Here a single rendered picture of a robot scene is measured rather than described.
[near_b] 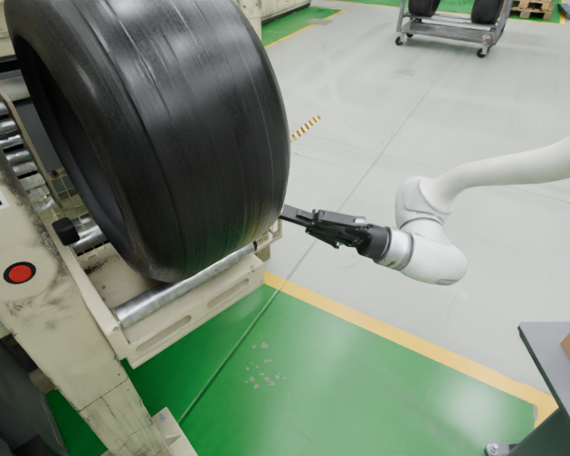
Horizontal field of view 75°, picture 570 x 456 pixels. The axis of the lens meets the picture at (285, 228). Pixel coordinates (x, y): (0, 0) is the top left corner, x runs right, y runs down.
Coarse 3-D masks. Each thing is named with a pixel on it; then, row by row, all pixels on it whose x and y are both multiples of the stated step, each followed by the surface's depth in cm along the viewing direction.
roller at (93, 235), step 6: (90, 228) 92; (96, 228) 92; (84, 234) 90; (90, 234) 91; (96, 234) 91; (102, 234) 92; (84, 240) 90; (90, 240) 91; (96, 240) 91; (102, 240) 93; (72, 246) 88; (78, 246) 89; (84, 246) 90; (90, 246) 92; (78, 252) 90
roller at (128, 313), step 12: (240, 252) 87; (216, 264) 84; (228, 264) 86; (204, 276) 82; (156, 288) 77; (168, 288) 78; (180, 288) 79; (192, 288) 82; (132, 300) 75; (144, 300) 75; (156, 300) 76; (168, 300) 78; (120, 312) 73; (132, 312) 74; (144, 312) 75
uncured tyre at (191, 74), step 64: (64, 0) 46; (128, 0) 48; (192, 0) 52; (64, 64) 46; (128, 64) 46; (192, 64) 50; (256, 64) 55; (64, 128) 86; (128, 128) 47; (192, 128) 50; (256, 128) 56; (128, 192) 50; (192, 192) 52; (256, 192) 61; (128, 256) 69; (192, 256) 60
